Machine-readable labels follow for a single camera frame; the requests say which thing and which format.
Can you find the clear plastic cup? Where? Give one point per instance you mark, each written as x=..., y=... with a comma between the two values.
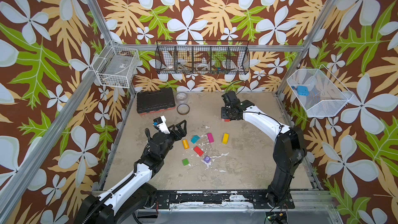
x=181, y=98

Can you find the teal block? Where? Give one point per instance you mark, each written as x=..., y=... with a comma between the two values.
x=194, y=139

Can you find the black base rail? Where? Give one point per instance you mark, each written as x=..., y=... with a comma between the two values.
x=163, y=199

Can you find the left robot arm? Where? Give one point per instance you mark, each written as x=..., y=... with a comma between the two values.
x=133, y=192

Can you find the black tool case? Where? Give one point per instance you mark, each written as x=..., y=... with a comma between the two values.
x=154, y=101

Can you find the purple number nine cube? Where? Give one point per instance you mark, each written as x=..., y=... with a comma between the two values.
x=207, y=159

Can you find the blue object in basket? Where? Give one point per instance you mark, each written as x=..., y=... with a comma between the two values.
x=302, y=90

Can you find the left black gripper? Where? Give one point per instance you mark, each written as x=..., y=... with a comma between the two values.
x=178, y=137

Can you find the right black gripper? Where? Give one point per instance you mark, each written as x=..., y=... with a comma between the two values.
x=226, y=113

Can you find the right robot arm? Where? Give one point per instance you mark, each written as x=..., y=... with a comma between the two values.
x=288, y=152

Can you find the black wire basket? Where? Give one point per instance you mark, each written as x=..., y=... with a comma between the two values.
x=202, y=57

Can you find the green square block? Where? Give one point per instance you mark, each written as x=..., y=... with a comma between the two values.
x=185, y=162

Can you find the magenta block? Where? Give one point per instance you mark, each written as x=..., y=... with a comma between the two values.
x=210, y=137

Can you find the yellow arch block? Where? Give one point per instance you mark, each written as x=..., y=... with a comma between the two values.
x=225, y=138

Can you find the aluminium frame structure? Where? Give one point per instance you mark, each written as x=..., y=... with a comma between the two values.
x=18, y=184

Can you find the red rectangular block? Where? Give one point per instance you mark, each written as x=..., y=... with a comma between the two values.
x=198, y=151

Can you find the white wire basket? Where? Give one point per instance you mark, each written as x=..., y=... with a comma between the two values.
x=116, y=66

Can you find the orange supermarket block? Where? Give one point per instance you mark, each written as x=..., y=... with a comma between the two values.
x=185, y=144

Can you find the white mesh basket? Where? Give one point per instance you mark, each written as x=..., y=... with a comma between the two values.
x=327, y=94

